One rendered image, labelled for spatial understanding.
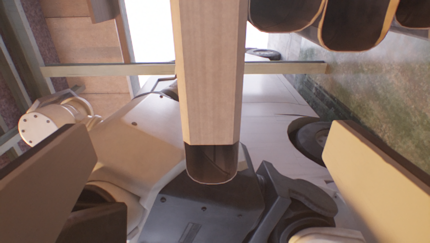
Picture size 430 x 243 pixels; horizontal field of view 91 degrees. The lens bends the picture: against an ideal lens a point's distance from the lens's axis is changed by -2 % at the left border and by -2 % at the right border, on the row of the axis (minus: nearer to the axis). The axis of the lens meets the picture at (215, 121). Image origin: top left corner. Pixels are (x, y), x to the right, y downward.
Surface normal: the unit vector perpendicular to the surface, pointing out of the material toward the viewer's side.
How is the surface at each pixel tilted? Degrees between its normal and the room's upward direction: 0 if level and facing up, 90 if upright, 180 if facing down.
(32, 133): 89
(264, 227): 90
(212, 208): 99
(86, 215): 130
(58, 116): 144
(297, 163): 90
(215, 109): 90
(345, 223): 16
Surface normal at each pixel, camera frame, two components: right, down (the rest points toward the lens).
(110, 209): 0.63, -0.77
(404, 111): -1.00, 0.01
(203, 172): 0.19, -0.84
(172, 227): 0.18, 0.41
